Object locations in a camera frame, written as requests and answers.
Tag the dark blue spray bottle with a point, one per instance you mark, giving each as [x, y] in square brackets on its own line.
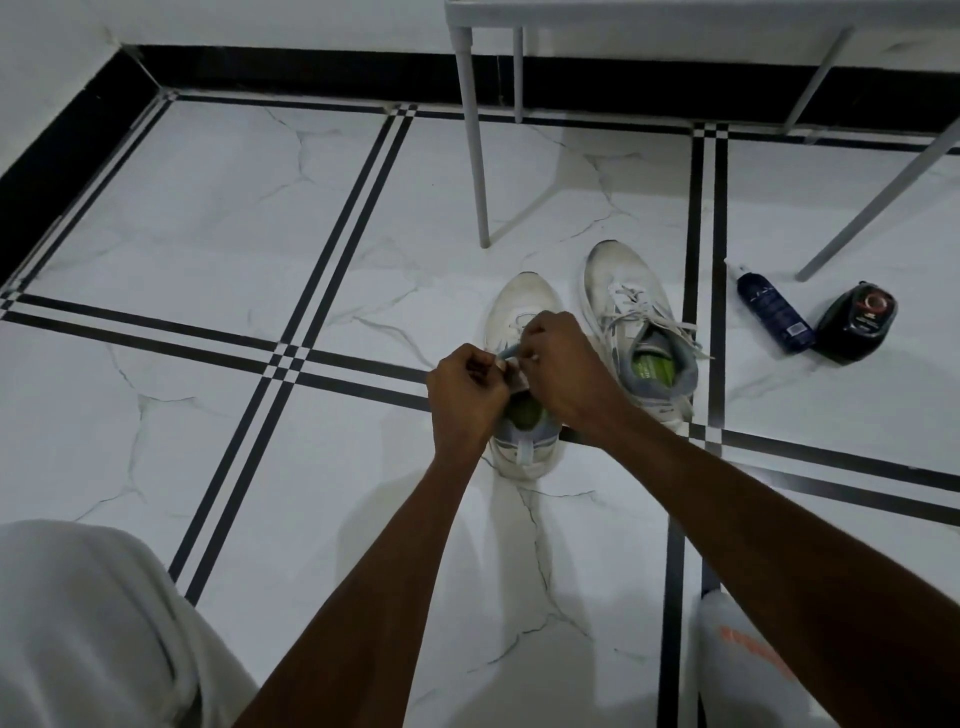
[776, 315]

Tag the white sock with orange print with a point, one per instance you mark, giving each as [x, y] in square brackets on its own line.
[750, 667]

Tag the person's left forearm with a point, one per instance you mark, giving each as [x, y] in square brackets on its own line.
[367, 607]

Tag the person's right forearm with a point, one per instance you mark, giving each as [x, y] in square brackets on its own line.
[810, 570]

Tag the grey metal shelf rack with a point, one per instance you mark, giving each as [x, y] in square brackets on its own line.
[474, 150]

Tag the white shorts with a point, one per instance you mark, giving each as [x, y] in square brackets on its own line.
[90, 630]

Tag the person's left hand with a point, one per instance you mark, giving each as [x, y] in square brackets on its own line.
[465, 405]

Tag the black shoe polish container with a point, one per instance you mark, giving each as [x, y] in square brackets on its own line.
[855, 326]

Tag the person's right hand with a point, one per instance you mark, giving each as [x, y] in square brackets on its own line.
[574, 375]

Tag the white sneaker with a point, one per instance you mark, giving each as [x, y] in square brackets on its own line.
[607, 266]
[525, 461]

